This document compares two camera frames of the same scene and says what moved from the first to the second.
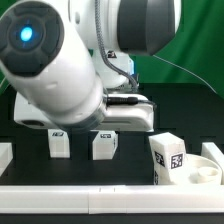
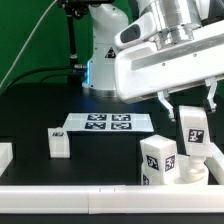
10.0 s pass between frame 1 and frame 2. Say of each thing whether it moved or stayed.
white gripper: moved
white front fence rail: stayed
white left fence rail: stayed
